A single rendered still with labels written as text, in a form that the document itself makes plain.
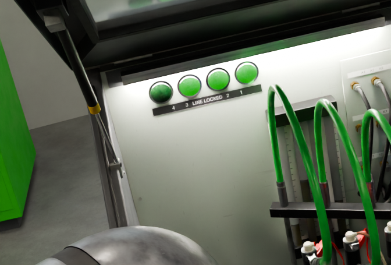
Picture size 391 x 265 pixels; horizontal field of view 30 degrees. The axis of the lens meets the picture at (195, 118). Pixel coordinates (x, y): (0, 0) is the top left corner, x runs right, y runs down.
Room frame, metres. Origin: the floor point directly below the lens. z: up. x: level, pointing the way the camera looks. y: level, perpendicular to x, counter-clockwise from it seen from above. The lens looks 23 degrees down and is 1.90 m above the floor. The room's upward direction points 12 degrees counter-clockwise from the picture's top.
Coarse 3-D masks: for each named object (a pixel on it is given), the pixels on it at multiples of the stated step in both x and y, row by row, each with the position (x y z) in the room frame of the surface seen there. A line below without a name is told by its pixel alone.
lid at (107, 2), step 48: (48, 0) 1.05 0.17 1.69; (96, 0) 1.11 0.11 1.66; (144, 0) 1.16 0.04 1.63; (192, 0) 1.21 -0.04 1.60; (240, 0) 1.27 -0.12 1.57; (288, 0) 1.28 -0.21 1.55; (336, 0) 1.36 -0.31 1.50; (384, 0) 1.44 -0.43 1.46; (96, 48) 1.30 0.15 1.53; (144, 48) 1.38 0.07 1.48
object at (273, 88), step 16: (272, 96) 1.25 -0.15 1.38; (272, 112) 1.29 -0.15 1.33; (288, 112) 1.09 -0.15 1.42; (272, 128) 1.30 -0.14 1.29; (272, 144) 1.32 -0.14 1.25; (304, 144) 1.03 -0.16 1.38; (304, 160) 1.01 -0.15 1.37; (320, 192) 0.97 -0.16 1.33; (320, 208) 0.96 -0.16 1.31; (320, 224) 0.95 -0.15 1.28
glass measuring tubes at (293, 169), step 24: (288, 120) 1.37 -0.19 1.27; (312, 120) 1.38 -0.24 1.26; (288, 144) 1.40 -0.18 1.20; (312, 144) 1.38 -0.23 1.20; (336, 144) 1.40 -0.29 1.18; (288, 168) 1.38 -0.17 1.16; (336, 168) 1.38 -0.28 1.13; (288, 192) 1.38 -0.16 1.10; (336, 192) 1.38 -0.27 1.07; (312, 240) 1.38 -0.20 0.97; (336, 240) 1.37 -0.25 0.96
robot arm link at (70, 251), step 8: (72, 248) 0.37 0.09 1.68; (56, 256) 0.37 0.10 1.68; (64, 256) 0.36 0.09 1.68; (72, 256) 0.36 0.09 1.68; (80, 256) 0.36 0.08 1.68; (88, 256) 0.35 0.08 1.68; (40, 264) 0.36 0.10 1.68; (48, 264) 0.36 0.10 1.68; (56, 264) 0.35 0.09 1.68; (64, 264) 0.35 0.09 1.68; (72, 264) 0.35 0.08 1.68; (80, 264) 0.35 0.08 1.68; (88, 264) 0.35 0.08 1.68; (96, 264) 0.35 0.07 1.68
